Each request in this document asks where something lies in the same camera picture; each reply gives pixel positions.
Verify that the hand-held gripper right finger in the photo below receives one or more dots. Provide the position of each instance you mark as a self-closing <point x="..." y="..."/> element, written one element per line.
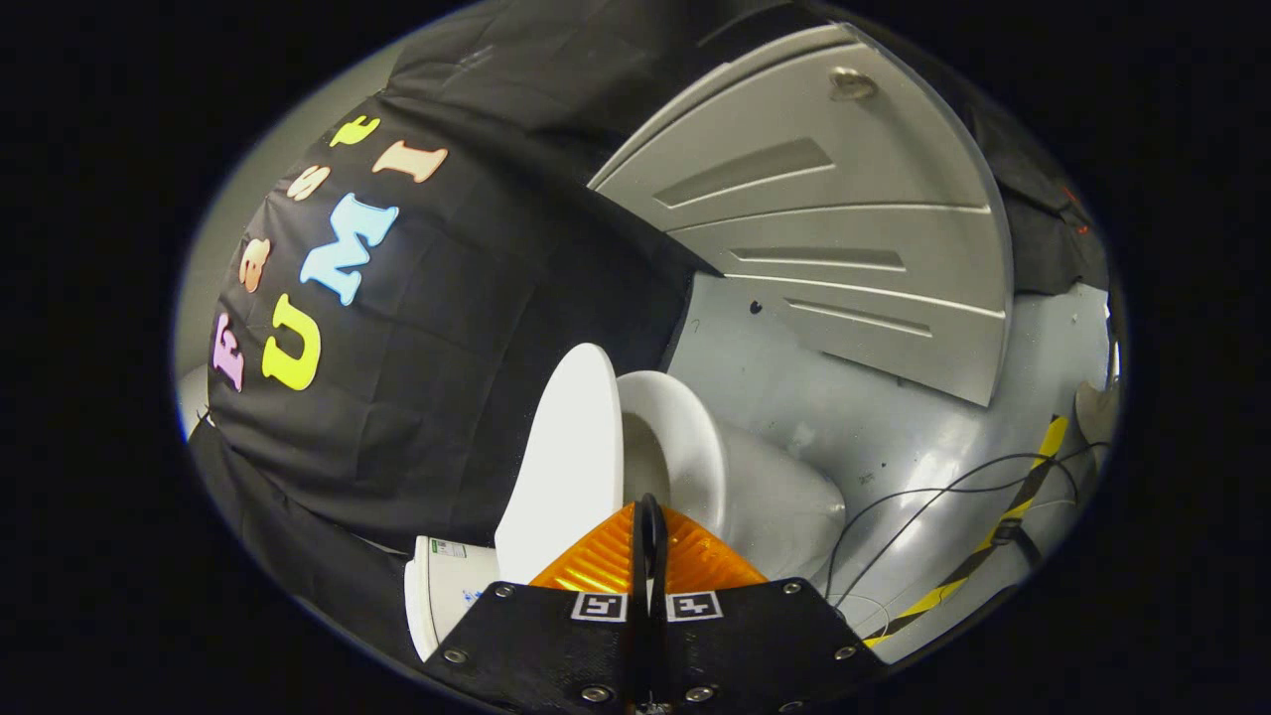
<point x="745" y="645"/>

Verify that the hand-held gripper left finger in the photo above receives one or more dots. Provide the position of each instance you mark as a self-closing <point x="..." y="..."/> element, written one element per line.
<point x="556" y="645"/>

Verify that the white toilet lid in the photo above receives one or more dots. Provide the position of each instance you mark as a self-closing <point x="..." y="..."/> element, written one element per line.
<point x="571" y="457"/>

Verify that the white toilet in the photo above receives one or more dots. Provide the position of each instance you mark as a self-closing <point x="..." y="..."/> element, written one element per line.
<point x="765" y="497"/>

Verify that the black backdrop cloth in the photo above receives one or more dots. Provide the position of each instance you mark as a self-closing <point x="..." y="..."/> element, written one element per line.
<point x="457" y="348"/>

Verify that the yellow black striped tape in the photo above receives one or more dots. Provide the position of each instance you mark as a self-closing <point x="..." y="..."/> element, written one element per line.
<point x="1033" y="477"/>

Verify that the grey white cabinet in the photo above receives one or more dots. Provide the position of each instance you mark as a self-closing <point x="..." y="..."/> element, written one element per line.
<point x="844" y="248"/>

